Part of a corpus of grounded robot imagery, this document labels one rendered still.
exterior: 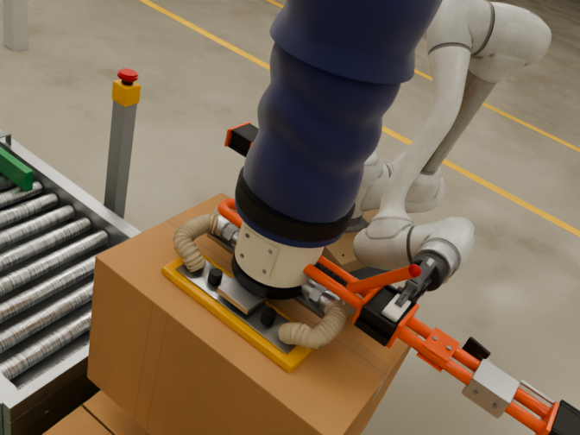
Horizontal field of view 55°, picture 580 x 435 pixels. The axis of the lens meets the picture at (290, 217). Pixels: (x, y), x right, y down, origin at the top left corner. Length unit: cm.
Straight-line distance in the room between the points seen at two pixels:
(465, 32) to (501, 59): 14
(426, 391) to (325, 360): 162
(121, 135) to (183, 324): 114
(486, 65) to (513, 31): 10
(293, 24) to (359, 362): 64
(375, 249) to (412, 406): 136
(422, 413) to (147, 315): 168
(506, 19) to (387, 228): 58
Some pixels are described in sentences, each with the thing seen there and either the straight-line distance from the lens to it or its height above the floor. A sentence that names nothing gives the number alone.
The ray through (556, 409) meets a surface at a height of 123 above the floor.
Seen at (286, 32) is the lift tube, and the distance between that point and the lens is 85.
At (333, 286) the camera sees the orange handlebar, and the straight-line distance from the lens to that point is 104.
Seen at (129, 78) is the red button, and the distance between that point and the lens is 200.
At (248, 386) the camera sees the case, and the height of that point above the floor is 105.
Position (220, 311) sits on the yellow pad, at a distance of 109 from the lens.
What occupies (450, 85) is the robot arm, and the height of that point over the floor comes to 147.
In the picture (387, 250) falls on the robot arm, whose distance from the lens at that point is 131.
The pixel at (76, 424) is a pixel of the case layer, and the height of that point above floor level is 54.
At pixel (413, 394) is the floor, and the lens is 264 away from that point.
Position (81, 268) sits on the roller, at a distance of 192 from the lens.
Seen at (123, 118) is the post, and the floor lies 88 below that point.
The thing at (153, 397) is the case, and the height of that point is 80.
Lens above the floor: 187
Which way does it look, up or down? 35 degrees down
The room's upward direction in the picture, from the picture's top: 19 degrees clockwise
